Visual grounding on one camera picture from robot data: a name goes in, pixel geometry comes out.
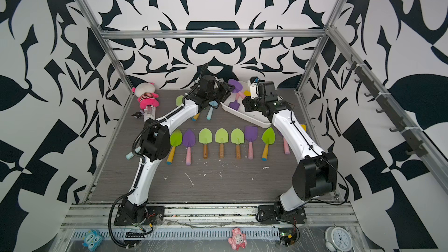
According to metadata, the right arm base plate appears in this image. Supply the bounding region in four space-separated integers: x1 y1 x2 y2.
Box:
255 203 306 225

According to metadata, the white phone stand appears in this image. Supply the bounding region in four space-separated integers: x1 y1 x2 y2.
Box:
143 106 156 122

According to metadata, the pink bear toy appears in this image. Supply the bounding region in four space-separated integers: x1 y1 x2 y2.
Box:
227 227 247 251

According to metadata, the purple round shovel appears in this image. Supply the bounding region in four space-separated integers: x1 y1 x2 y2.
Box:
182 129 196 166

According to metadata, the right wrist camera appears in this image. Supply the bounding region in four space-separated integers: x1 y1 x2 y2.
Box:
247 77 264 99

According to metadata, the purple pointed shovel pink handle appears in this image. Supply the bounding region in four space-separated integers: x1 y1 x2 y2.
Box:
278 131 291 155

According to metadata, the green pointed shovel yellow handle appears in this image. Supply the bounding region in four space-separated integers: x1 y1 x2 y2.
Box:
262 127 275 161

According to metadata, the black wall hook rail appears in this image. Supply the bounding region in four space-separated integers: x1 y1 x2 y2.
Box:
347 61 429 158

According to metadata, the pink white plush doll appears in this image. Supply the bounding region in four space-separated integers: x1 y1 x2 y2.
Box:
132 83 159 110

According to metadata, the green shovel orange handle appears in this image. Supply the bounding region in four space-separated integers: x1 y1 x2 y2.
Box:
176 95 184 106

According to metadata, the white storage box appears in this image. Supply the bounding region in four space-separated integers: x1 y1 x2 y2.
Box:
221 93 271 128

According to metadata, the black corrugated cable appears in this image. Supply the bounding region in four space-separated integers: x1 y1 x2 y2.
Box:
107 188 141 249

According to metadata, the light green shovel wooden handle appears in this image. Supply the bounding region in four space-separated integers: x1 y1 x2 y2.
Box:
231 128 245 159

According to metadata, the white alarm clock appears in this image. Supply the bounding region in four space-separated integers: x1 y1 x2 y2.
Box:
324 226 353 252

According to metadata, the light blue toy shovel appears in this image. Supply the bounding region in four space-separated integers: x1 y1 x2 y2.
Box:
206 100 219 120

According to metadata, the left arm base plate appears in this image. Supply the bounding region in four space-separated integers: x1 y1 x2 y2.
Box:
113 205 165 226

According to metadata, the purple square shovel pink handle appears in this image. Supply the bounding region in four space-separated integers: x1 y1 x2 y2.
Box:
245 126 258 160

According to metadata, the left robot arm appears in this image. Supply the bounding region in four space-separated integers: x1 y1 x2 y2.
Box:
121 75 235 217

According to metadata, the green circuit board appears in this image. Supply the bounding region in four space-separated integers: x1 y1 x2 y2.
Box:
279 227 298 246

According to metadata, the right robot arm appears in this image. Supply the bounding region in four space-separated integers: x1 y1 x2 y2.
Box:
243 77 338 212

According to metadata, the light blue shovel from box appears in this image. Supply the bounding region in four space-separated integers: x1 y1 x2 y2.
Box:
126 152 134 160

